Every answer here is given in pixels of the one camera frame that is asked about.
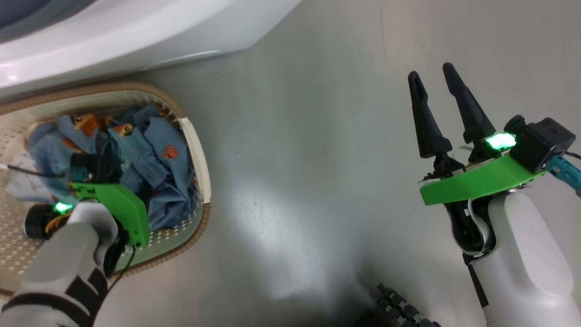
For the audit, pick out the white garment light blue trim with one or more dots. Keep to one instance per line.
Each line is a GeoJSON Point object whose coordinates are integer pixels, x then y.
{"type": "Point", "coordinates": [25, 181]}

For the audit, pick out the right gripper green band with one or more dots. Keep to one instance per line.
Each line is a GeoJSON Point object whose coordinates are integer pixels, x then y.
{"type": "Point", "coordinates": [476, 186]}

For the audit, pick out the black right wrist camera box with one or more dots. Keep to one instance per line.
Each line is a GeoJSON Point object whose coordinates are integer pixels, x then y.
{"type": "Point", "coordinates": [544, 141]}

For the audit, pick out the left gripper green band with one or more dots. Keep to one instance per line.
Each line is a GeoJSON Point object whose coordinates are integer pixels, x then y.
{"type": "Point", "coordinates": [131, 213]}

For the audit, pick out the cream perforated laundry basket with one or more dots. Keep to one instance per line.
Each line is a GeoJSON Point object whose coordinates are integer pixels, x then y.
{"type": "Point", "coordinates": [195, 150]}

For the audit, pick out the blue cartoon print garment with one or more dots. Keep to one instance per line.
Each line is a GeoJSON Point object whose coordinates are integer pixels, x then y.
{"type": "Point", "coordinates": [159, 181]}

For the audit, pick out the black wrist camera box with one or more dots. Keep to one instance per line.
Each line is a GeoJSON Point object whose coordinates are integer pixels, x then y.
{"type": "Point", "coordinates": [544, 141]}
{"type": "Point", "coordinates": [91, 168]}

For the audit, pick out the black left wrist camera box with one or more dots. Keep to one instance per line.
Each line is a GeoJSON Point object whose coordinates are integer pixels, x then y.
{"type": "Point", "coordinates": [91, 168]}

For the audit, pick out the grey rubber door gasket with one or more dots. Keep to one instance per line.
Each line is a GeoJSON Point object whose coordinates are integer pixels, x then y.
{"type": "Point", "coordinates": [32, 13]}

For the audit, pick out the white front-load washing machine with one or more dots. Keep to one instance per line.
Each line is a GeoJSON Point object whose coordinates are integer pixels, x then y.
{"type": "Point", "coordinates": [136, 36]}

